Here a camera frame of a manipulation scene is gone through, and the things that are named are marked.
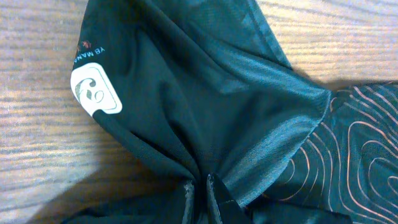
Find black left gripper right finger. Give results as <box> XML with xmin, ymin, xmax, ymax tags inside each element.
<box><xmin>206</xmin><ymin>174</ymin><xmax>252</xmax><ymax>224</ymax></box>

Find black printed jersey shirt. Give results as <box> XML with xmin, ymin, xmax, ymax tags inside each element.
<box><xmin>68</xmin><ymin>0</ymin><xmax>397</xmax><ymax>223</ymax></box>

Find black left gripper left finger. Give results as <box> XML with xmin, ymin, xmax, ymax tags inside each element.
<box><xmin>182</xmin><ymin>181</ymin><xmax>197</xmax><ymax>224</ymax></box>

